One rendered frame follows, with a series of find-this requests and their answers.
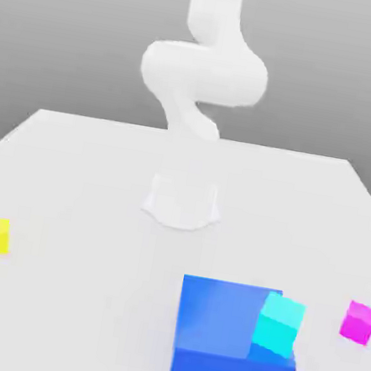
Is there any small cyan cube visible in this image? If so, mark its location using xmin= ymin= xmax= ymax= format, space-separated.
xmin=248 ymin=290 xmax=309 ymax=362

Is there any large blue box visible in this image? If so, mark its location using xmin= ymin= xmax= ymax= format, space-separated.
xmin=167 ymin=273 xmax=309 ymax=371

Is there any small magenta cube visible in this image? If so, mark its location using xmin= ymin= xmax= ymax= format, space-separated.
xmin=337 ymin=298 xmax=371 ymax=347

